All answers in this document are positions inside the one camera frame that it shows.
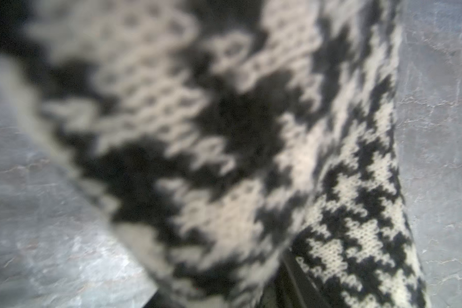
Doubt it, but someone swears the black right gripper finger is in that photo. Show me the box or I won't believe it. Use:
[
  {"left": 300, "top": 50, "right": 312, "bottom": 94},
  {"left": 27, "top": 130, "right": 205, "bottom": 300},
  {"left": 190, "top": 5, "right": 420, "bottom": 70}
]
[{"left": 274, "top": 250, "right": 331, "bottom": 308}]

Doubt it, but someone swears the black white knitted scarf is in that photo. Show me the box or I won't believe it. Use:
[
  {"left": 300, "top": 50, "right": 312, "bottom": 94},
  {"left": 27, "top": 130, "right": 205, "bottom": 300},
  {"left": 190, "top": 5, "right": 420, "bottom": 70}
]
[{"left": 0, "top": 1, "right": 431, "bottom": 307}]

